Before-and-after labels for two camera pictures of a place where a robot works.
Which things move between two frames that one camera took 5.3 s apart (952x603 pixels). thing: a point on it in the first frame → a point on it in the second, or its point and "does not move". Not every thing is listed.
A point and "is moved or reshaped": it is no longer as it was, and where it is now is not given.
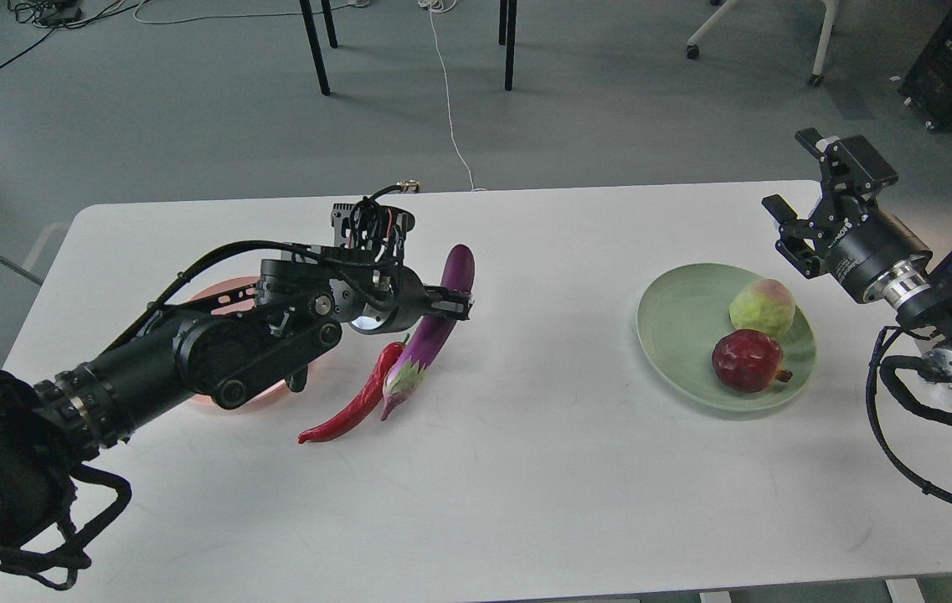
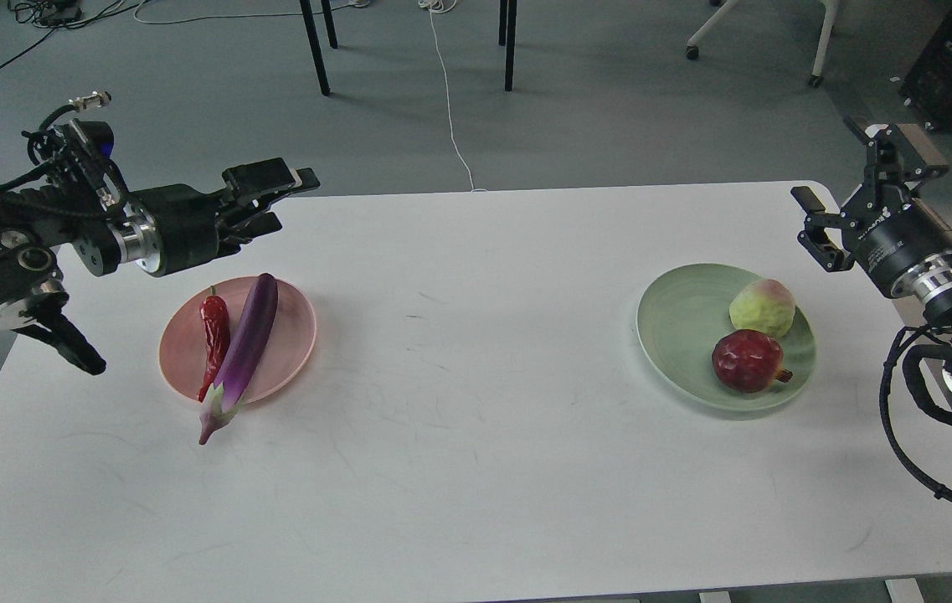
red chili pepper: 368,402 is moved or reshaped
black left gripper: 393,298 → 167,229
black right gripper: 877,255 → 908,247
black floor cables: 52,14 does not move
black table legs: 329,23 does not move
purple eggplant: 428,334 is moved or reshaped
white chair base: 815,78 does not move
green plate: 682,312 does not move
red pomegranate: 748,361 does not move
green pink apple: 764,305 does not move
